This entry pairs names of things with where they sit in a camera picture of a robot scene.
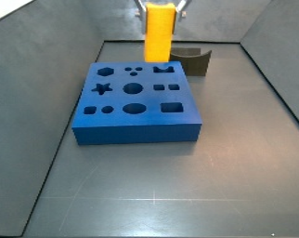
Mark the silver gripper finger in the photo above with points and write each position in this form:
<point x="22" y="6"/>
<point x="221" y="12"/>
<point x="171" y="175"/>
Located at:
<point x="141" y="14"/>
<point x="179" y="9"/>

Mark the yellow arch block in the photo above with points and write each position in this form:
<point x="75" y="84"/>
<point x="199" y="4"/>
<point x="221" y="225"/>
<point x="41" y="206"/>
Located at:
<point x="159" y="20"/>

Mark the blue shape sorter board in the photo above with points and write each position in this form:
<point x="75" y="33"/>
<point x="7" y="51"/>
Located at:
<point x="135" y="102"/>

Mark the black curved stand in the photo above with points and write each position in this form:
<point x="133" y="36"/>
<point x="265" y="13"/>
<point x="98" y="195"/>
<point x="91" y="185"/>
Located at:
<point x="193" y="59"/>

